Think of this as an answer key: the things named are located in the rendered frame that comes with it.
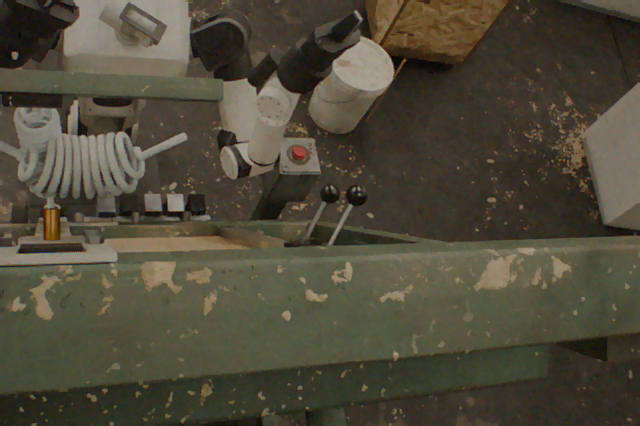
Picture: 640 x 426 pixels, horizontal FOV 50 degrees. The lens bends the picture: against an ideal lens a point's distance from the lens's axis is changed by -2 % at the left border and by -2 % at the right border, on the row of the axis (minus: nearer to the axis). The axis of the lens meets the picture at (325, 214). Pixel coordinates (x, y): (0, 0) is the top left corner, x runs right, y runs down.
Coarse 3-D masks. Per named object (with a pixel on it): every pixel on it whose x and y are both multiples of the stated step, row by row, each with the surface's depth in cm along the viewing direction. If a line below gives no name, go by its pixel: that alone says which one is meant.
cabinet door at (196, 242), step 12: (108, 240) 164; (120, 240) 165; (132, 240) 166; (144, 240) 167; (156, 240) 168; (168, 240) 169; (180, 240) 169; (192, 240) 169; (204, 240) 168; (216, 240) 167; (228, 240) 166
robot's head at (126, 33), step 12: (108, 0) 131; (120, 0) 132; (132, 0) 135; (108, 12) 132; (120, 12) 132; (132, 12) 134; (108, 24) 134; (120, 24) 133; (144, 24) 134; (120, 36) 140; (132, 36) 139; (144, 36) 135
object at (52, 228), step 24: (24, 96) 59; (48, 96) 60; (24, 120) 62; (48, 120) 66; (24, 144) 65; (48, 216) 66; (0, 240) 60; (24, 240) 66; (48, 240) 66; (72, 240) 66; (96, 240) 62; (0, 264) 52; (24, 264) 53; (48, 264) 54
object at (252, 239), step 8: (224, 232) 174; (232, 232) 166; (240, 232) 165; (248, 232) 165; (256, 232) 164; (232, 240) 166; (240, 240) 159; (248, 240) 153; (256, 240) 147; (264, 240) 144; (272, 240) 144; (280, 240) 144
